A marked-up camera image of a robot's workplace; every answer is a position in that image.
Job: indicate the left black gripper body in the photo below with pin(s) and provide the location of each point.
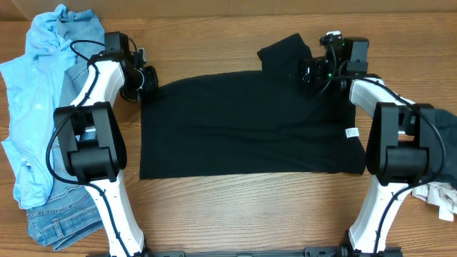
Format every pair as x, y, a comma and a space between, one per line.
150, 80

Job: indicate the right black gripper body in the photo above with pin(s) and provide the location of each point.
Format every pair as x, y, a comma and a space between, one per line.
308, 71

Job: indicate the black t-shirt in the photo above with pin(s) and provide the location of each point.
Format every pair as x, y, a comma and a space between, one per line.
248, 122

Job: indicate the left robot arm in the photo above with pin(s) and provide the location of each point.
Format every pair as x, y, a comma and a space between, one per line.
92, 147

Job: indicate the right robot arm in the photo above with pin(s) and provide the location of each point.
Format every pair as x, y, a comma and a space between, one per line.
404, 149

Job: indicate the light blue shirt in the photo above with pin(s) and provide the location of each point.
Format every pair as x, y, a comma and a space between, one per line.
33, 88

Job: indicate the folded dark garment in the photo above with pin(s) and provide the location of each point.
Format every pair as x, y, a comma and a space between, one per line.
446, 125

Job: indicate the blue denim jeans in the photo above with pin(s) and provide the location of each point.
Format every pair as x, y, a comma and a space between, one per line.
69, 213

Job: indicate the folded beige garment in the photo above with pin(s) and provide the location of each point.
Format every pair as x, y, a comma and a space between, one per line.
442, 195

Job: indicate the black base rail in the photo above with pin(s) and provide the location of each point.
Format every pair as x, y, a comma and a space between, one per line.
271, 251

